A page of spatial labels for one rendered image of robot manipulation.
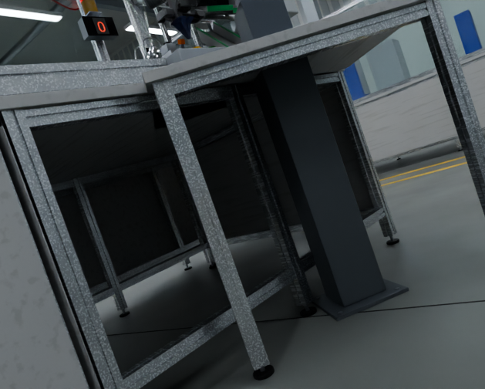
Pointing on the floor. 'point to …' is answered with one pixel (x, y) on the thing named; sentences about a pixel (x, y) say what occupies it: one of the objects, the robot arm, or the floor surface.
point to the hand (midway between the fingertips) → (186, 29)
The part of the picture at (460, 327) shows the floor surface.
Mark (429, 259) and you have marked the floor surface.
